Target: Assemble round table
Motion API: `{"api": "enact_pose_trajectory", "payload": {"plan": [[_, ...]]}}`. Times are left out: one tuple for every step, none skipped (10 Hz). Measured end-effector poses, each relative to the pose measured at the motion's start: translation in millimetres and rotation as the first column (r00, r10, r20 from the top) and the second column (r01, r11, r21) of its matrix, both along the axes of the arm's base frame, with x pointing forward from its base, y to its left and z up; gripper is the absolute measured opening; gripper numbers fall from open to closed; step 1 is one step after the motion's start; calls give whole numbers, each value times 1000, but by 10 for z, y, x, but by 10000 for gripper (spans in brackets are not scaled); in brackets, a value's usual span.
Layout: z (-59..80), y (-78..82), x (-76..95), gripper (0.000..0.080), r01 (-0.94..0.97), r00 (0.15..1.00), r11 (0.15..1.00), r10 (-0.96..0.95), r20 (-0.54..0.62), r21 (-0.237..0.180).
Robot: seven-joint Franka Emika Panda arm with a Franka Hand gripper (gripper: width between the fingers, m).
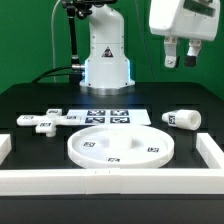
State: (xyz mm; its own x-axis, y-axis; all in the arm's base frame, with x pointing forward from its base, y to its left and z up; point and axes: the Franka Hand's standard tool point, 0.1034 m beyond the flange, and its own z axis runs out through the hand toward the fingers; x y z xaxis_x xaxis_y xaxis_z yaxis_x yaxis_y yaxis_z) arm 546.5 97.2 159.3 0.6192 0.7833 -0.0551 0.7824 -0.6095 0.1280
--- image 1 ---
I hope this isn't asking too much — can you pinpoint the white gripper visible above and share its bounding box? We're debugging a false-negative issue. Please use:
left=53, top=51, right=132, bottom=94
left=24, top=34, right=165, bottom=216
left=149, top=0, right=220, bottom=68

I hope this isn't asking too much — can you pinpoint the white round table top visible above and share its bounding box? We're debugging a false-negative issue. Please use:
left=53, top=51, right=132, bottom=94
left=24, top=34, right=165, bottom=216
left=67, top=124, right=174, bottom=169

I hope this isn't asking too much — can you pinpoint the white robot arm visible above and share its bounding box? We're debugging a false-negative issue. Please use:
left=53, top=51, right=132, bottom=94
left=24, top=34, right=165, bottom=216
left=80, top=0, right=220, bottom=95

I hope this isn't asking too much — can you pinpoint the white marker sheet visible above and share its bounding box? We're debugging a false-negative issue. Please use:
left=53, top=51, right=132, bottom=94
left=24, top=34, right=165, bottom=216
left=67, top=109, right=151, bottom=125

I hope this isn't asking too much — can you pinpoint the white obstacle fence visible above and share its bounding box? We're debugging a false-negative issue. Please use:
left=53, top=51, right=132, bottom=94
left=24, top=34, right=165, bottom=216
left=0, top=133, right=224, bottom=196

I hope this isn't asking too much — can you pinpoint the white cross-shaped table base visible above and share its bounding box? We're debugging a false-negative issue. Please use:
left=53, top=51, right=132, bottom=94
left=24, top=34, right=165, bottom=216
left=17, top=109, right=81, bottom=137

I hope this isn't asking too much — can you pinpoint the white thin cable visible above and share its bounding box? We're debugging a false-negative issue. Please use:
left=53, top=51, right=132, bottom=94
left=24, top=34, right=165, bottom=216
left=50, top=0, right=63, bottom=84

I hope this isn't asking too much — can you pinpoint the black cable bundle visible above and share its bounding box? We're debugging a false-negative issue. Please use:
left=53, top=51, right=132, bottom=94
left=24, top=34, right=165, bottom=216
left=31, top=65, right=75, bottom=84

